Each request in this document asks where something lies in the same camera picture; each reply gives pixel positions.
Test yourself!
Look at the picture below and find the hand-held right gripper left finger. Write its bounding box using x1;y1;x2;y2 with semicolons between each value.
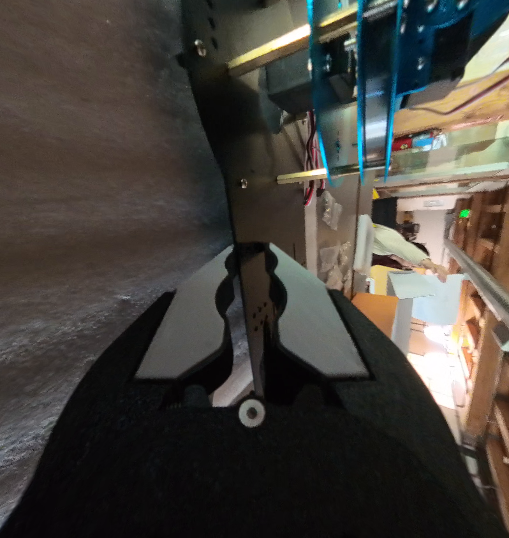
135;245;238;407

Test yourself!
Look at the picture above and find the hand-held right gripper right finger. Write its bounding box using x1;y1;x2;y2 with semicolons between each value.
264;243;371;401

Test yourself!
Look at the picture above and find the black metal base plate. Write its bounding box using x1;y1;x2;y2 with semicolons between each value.
180;0;311;401

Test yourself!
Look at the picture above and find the teal blue object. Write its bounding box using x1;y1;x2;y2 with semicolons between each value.
263;0;509;188

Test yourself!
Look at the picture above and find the orange cardboard box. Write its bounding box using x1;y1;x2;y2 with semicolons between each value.
350;269;466;357

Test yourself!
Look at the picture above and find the small clear parts bag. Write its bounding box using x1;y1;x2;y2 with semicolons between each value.
319;241;353;291

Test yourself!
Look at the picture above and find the clear bag of screws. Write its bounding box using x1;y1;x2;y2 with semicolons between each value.
321;190;344;230

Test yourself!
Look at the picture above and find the white foam sheet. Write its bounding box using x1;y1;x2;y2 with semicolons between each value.
0;0;255;522

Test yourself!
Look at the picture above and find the slim silver air duct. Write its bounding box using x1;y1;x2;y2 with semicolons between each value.
443;239;509;354

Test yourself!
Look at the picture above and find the red white wire bundle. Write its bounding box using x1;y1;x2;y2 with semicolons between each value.
302;44;509;209

